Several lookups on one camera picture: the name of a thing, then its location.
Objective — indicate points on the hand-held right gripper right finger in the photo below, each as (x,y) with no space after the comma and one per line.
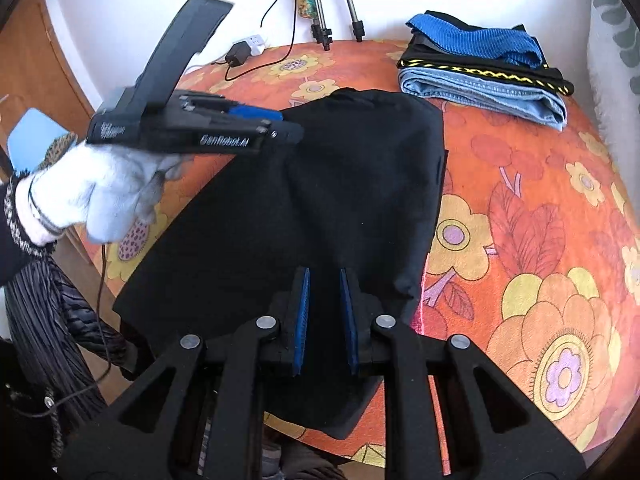
(350,325)

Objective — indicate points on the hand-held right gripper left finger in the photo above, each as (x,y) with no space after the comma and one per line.
(301,330)

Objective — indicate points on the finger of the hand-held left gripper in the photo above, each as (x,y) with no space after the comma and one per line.
(282,135)
(250,112)

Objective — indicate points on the black pants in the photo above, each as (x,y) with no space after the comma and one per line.
(350,185)

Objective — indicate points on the person's left forearm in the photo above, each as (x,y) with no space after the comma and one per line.
(10,240)

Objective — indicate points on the person's left hand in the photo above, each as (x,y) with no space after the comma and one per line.
(90,195)

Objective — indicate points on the black power adapter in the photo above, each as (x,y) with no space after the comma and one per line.
(237,54)

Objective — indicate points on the white power strip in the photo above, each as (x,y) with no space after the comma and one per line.
(256,42)

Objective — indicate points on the leopard print cloth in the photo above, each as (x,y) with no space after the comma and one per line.
(60,146)

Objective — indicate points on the metal tripod leg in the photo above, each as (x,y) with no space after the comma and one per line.
(322,35)
(350,0)

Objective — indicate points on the light blue board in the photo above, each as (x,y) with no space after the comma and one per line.
(35,135)

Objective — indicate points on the stack of folded clothes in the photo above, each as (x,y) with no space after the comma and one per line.
(422,55)

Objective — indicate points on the orange floral bed sheet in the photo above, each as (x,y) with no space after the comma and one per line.
(525,210)

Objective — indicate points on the blue woven cloth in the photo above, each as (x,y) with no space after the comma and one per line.
(475,42)

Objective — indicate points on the blue jeans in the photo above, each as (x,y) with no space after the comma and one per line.
(500,100)

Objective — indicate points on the black pleated garment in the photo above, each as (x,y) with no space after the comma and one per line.
(45,335)

